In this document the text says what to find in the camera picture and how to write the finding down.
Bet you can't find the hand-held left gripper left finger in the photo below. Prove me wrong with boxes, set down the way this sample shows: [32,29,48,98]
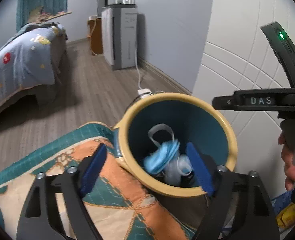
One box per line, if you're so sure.
[16,143,108,240]

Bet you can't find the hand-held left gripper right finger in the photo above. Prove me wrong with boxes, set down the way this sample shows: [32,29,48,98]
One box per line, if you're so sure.
[186,142,280,240]

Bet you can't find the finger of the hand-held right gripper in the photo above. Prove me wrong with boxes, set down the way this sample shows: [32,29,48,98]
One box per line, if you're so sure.
[212,94,238,111]

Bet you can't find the clear plastic bag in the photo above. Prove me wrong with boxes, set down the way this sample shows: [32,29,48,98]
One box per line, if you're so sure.
[162,156,188,187]

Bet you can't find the yellow-rimmed teal waste bin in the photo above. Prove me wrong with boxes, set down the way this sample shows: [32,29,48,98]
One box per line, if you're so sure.
[113,92,238,197]

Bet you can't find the person's right hand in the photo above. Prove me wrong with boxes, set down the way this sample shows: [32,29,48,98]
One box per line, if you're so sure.
[278,132,295,191]

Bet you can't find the teal and orange quilted cushion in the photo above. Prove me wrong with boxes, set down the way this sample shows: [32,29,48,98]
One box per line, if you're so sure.
[0,122,208,240]

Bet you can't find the white panelled door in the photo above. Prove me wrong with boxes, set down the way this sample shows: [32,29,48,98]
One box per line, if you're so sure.
[192,0,295,202]

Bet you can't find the white power strip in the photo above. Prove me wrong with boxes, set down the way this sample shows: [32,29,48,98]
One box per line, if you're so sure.
[137,88,153,99]

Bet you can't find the blue package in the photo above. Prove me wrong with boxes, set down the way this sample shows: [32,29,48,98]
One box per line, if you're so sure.
[270,191,294,216]

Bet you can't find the yellow box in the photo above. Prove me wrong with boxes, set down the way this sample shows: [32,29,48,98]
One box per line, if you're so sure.
[276,202,295,229]

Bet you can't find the wooden bed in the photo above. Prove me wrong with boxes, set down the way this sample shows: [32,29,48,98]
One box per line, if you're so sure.
[0,36,68,128]

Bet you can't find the grey and white air purifier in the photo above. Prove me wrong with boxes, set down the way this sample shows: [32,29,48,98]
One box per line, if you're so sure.
[101,5,138,71]

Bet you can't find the bed with blue cover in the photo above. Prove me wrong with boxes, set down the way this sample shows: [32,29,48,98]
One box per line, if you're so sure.
[0,22,66,117]

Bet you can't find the wooden cabinet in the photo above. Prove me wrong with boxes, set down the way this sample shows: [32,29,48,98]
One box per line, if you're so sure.
[87,16,104,55]

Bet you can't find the white power cable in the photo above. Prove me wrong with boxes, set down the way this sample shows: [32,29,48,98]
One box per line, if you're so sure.
[135,52,144,92]

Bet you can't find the looped white cable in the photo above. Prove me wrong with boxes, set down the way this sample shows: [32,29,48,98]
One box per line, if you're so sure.
[89,17,104,56]

